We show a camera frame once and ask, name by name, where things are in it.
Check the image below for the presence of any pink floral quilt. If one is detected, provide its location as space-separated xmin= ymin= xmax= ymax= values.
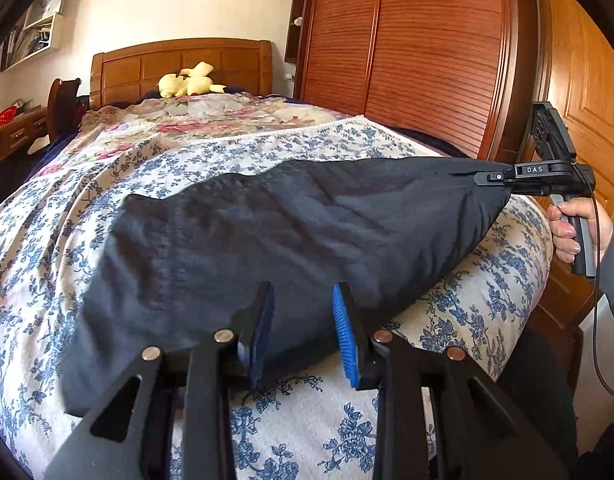
xmin=31 ymin=92 xmax=346 ymax=178

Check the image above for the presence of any blue floral bedspread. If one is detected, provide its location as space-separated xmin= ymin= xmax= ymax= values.
xmin=0 ymin=117 xmax=552 ymax=479

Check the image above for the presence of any yellow plush toy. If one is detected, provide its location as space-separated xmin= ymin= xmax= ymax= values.
xmin=157 ymin=62 xmax=226 ymax=99

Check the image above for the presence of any wooden door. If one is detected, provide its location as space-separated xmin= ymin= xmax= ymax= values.
xmin=530 ymin=0 xmax=614 ymax=377

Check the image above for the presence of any black cable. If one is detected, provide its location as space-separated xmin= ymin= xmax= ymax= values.
xmin=566 ymin=159 xmax=614 ymax=403

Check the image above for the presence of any wooden chair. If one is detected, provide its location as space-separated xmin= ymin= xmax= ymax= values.
xmin=46 ymin=78 xmax=81 ymax=143

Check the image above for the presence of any right hand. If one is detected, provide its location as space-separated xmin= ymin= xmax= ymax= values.
xmin=547 ymin=197 xmax=614 ymax=263

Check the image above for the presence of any white wall shelf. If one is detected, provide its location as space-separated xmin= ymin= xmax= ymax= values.
xmin=0 ymin=0 xmax=67 ymax=72

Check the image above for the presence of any wooden sideboard cabinet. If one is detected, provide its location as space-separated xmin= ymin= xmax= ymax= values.
xmin=0 ymin=107 xmax=48 ymax=163

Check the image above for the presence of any wooden louvered wardrobe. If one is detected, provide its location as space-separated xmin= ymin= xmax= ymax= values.
xmin=285 ymin=0 xmax=539 ymax=162

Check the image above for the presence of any wooden headboard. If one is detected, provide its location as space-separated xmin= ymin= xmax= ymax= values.
xmin=90 ymin=38 xmax=273 ymax=110

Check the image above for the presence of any red bowl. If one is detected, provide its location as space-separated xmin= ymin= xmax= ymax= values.
xmin=0 ymin=106 xmax=17 ymax=128

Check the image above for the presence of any black jacket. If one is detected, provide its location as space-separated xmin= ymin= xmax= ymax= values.
xmin=60 ymin=157 xmax=510 ymax=416

